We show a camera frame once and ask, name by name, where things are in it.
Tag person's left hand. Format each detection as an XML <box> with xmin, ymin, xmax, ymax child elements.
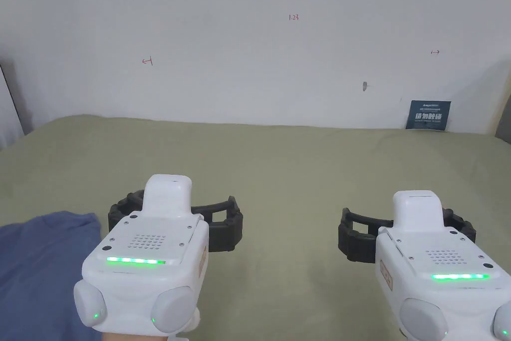
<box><xmin>102</xmin><ymin>331</ymin><xmax>170</xmax><ymax>341</ymax></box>

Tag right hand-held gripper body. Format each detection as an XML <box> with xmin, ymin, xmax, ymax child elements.
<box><xmin>375</xmin><ymin>190</ymin><xmax>511</xmax><ymax>341</ymax></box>

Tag dark blue sign card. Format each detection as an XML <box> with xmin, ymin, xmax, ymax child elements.
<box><xmin>405</xmin><ymin>100</ymin><xmax>452</xmax><ymax>131</ymax></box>

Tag grey cushion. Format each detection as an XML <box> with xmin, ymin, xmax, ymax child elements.
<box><xmin>494</xmin><ymin>95</ymin><xmax>511</xmax><ymax>141</ymax></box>

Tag bed with pale green sheet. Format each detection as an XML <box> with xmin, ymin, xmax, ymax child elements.
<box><xmin>0</xmin><ymin>116</ymin><xmax>511</xmax><ymax>341</ymax></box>

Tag blue garment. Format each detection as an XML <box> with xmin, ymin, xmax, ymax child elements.
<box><xmin>0</xmin><ymin>212</ymin><xmax>103</xmax><ymax>341</ymax></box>

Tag grey padded headboard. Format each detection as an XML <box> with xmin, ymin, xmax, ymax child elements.
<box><xmin>0</xmin><ymin>58</ymin><xmax>33</xmax><ymax>151</ymax></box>

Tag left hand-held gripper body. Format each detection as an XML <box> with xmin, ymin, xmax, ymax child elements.
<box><xmin>73</xmin><ymin>174</ymin><xmax>211</xmax><ymax>341</ymax></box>

